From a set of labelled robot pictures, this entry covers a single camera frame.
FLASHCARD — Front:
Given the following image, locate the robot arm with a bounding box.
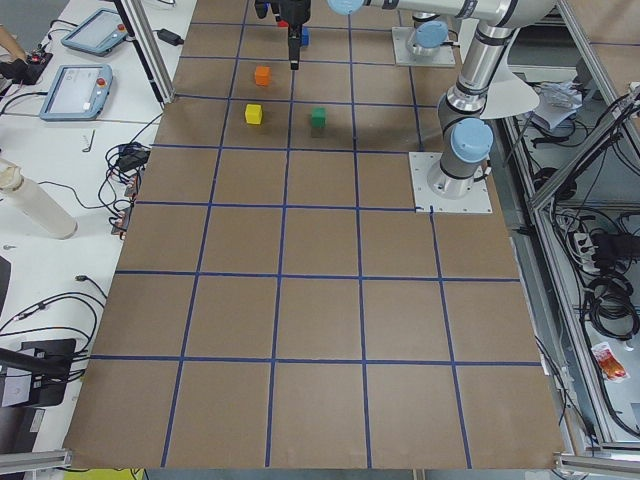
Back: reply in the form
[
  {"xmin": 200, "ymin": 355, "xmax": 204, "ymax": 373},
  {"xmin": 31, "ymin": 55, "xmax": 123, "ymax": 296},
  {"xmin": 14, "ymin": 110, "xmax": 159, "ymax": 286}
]
[
  {"xmin": 329, "ymin": 1, "xmax": 555, "ymax": 199},
  {"xmin": 406, "ymin": 14, "xmax": 459, "ymax": 57}
]

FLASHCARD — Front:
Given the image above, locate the blue wooden block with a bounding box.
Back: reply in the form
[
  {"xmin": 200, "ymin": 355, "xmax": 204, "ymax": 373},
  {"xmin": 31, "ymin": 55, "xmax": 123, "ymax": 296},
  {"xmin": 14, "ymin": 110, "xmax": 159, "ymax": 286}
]
[{"xmin": 301, "ymin": 26, "xmax": 310, "ymax": 47}]

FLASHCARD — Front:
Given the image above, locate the white cylinder bottle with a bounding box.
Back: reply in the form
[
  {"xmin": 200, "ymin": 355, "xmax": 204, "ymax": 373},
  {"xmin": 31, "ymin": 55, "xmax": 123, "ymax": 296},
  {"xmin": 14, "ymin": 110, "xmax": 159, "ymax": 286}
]
[{"xmin": 1, "ymin": 159, "xmax": 78, "ymax": 239}]

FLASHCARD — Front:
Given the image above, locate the green wooden block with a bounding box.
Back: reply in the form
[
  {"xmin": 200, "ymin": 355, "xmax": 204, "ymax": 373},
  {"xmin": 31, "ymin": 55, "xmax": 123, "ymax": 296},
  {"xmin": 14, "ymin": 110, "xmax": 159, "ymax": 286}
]
[{"xmin": 310, "ymin": 107, "xmax": 327, "ymax": 129}]

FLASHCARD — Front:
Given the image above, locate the orange wooden block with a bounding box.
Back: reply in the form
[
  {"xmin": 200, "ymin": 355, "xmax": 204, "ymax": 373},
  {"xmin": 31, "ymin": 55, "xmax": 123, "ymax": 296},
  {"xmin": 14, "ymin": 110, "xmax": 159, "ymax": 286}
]
[{"xmin": 254, "ymin": 65, "xmax": 271, "ymax": 87}]

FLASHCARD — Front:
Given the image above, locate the black power adapter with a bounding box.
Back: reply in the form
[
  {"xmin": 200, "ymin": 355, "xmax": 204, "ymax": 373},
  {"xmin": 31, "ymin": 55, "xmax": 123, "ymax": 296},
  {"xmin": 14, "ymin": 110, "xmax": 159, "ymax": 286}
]
[{"xmin": 156, "ymin": 29, "xmax": 184, "ymax": 46}]

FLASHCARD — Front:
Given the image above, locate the hex key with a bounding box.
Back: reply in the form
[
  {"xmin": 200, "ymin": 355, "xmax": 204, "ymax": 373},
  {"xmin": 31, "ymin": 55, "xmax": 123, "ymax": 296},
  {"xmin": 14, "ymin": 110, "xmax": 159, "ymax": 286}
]
[{"xmin": 82, "ymin": 130, "xmax": 96, "ymax": 153}]

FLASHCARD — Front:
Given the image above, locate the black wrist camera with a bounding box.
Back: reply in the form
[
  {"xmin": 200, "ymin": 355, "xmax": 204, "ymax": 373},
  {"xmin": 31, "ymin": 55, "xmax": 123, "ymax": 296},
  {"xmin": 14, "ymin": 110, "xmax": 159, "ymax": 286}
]
[{"xmin": 254, "ymin": 0, "xmax": 270, "ymax": 19}]

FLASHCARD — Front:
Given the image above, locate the aluminium frame post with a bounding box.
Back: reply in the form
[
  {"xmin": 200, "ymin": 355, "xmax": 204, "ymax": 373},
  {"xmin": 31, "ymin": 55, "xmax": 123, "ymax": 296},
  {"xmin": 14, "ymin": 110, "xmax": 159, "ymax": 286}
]
[{"xmin": 113, "ymin": 0, "xmax": 175, "ymax": 105}]

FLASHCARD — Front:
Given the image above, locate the teach pendant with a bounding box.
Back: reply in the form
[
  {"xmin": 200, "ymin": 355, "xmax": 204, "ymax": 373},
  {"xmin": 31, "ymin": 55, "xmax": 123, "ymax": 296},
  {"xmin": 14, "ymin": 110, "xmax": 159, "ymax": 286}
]
[
  {"xmin": 39, "ymin": 64, "xmax": 113, "ymax": 121},
  {"xmin": 61, "ymin": 8, "xmax": 128, "ymax": 57}
]

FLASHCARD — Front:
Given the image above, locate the near teach pendant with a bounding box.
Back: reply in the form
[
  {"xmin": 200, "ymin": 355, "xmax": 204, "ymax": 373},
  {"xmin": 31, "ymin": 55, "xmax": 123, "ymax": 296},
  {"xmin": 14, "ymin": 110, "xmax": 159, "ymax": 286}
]
[{"xmin": 39, "ymin": 64, "xmax": 113, "ymax": 121}]

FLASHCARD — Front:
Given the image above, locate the yellow wooden block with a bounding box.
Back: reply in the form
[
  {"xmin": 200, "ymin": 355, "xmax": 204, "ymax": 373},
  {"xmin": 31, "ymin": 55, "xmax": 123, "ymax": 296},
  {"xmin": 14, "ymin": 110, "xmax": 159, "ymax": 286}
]
[{"xmin": 244, "ymin": 104, "xmax": 263, "ymax": 125}]

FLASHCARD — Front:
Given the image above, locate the red snack packet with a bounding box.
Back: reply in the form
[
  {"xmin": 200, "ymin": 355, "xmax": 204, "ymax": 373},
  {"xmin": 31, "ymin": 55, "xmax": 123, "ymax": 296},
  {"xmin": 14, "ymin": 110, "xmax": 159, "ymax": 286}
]
[{"xmin": 591, "ymin": 342, "xmax": 628, "ymax": 382}]

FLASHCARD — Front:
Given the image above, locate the far teach pendant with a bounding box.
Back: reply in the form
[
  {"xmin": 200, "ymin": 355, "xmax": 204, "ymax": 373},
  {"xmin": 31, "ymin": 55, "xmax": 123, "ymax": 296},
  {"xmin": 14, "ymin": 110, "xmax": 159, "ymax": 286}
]
[{"xmin": 61, "ymin": 8, "xmax": 128, "ymax": 57}]

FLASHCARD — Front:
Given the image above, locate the black monitor stand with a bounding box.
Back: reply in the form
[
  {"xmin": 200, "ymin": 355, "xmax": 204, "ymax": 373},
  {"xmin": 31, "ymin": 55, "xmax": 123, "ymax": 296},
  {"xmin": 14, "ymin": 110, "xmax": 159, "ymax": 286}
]
[{"xmin": 1, "ymin": 339, "xmax": 76, "ymax": 408}]

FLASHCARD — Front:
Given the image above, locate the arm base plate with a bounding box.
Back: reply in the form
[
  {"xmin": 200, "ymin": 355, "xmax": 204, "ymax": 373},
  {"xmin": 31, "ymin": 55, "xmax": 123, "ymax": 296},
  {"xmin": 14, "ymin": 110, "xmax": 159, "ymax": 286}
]
[
  {"xmin": 409, "ymin": 152, "xmax": 493, "ymax": 215},
  {"xmin": 392, "ymin": 27, "xmax": 456, "ymax": 68}
]

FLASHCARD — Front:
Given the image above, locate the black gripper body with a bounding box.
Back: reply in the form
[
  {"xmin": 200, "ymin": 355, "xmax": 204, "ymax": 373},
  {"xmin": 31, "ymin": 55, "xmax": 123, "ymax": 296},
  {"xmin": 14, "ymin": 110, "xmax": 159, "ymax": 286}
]
[{"xmin": 278, "ymin": 0, "xmax": 311, "ymax": 29}]

